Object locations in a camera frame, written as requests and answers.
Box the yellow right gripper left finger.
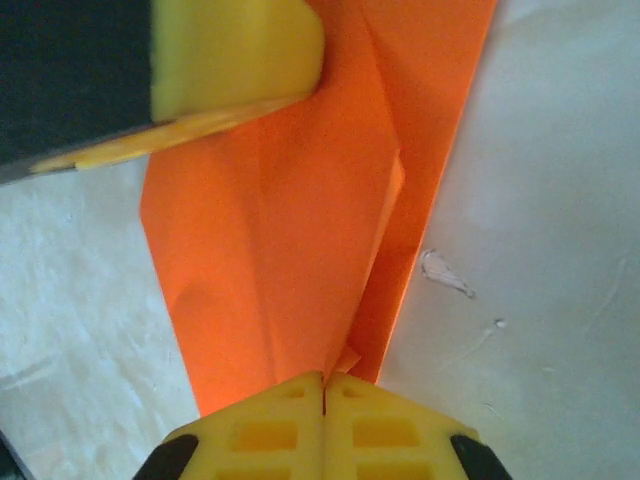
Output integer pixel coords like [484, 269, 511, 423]
[164, 370, 325, 480]

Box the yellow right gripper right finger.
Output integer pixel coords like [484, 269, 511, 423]
[324, 372, 481, 480]

